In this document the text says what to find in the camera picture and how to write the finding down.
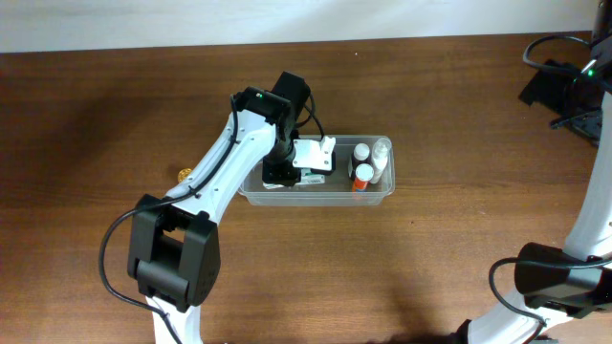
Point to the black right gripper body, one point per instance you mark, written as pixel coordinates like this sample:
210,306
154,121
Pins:
580,97

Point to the orange tube white cap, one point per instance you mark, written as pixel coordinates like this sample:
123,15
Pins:
363,175

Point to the black bottle white cap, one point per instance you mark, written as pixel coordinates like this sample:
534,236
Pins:
360,155

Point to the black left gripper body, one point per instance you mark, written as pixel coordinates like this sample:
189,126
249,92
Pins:
279,167

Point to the gold-lidded balm jar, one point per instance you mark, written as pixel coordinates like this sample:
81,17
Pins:
184,175

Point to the white plastic bottle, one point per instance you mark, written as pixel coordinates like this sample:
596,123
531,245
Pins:
379,157

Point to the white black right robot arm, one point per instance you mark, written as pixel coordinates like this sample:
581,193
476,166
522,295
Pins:
542,286

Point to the white Panadol medicine box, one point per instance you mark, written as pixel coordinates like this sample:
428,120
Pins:
291,178

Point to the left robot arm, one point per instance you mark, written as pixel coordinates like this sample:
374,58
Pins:
174,252

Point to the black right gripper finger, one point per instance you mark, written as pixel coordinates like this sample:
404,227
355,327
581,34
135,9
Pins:
550,90
585,124

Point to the clear plastic container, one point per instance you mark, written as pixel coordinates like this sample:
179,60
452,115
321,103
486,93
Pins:
333,190

